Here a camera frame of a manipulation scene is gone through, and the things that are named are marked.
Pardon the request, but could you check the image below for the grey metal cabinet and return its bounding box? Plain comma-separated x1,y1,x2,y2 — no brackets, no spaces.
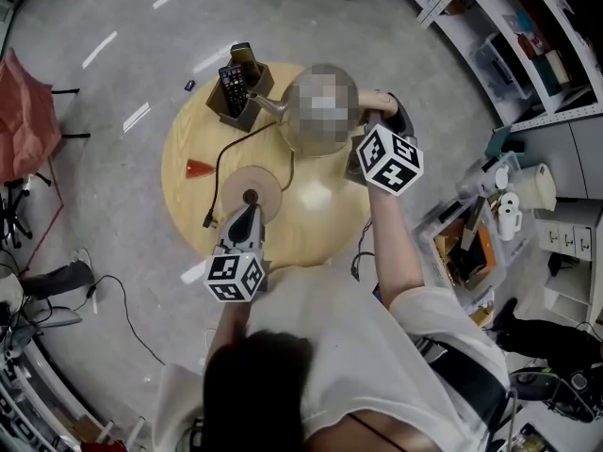
511,110,603,202

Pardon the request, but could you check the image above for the black bag with strap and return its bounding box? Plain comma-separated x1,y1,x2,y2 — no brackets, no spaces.
414,336,513,452

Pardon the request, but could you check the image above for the red watermelon slice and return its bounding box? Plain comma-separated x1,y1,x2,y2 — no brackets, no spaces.
185,157,216,181

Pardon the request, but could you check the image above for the round wooden table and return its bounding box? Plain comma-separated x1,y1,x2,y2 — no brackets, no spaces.
160,61,373,268

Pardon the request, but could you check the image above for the brown remote holder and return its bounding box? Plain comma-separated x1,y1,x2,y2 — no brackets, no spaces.
205,58,275,134

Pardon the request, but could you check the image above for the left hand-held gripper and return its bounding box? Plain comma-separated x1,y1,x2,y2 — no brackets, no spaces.
203,204,273,303

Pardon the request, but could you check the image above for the person's white shirt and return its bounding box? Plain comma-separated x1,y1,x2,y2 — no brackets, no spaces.
153,264,513,452

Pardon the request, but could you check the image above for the pink folding chair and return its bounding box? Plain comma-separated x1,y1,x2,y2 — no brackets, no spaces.
0,47,91,272

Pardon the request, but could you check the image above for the grey oval shell device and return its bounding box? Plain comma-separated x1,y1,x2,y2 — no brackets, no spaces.
0,306,84,347
511,364,602,426

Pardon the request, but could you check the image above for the gold smartphone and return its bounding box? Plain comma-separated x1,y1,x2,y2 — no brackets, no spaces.
229,41,262,87

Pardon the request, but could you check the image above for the white drawer cabinet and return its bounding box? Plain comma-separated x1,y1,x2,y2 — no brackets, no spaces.
534,218,603,258

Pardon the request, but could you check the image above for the black swivel chair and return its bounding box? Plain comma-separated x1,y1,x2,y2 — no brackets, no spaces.
0,176,34,249

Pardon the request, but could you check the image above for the clear lidded storage box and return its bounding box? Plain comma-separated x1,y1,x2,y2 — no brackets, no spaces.
470,33,533,112

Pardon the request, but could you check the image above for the person's left forearm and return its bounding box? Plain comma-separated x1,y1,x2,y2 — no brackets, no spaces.
214,299,255,347

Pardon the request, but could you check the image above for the black power cord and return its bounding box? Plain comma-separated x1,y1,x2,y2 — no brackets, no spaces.
203,119,297,231

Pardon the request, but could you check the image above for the black remote control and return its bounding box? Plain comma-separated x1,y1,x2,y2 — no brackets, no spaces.
218,63,250,120

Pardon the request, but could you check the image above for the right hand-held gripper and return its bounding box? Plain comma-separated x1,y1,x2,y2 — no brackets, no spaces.
343,94,424,199

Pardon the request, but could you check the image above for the black floor cable with adapter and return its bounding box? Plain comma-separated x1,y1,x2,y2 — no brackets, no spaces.
82,274,166,366

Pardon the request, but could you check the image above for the person's right forearm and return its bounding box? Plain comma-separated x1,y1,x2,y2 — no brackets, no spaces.
367,188,428,308

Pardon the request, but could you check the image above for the cream plastic bucket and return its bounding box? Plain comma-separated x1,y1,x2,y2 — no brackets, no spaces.
515,162,558,211

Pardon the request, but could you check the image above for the white plastic jug with handle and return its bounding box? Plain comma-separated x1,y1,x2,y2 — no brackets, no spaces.
497,190,523,242

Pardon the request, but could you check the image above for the stainless steel kettle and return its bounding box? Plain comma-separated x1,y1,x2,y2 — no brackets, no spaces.
245,62,399,160

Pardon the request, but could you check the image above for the clear bin of brown boxes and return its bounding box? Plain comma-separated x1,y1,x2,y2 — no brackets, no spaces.
414,200,510,308

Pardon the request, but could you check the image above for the teal notebook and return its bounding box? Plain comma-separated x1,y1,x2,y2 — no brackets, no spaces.
484,124,513,159

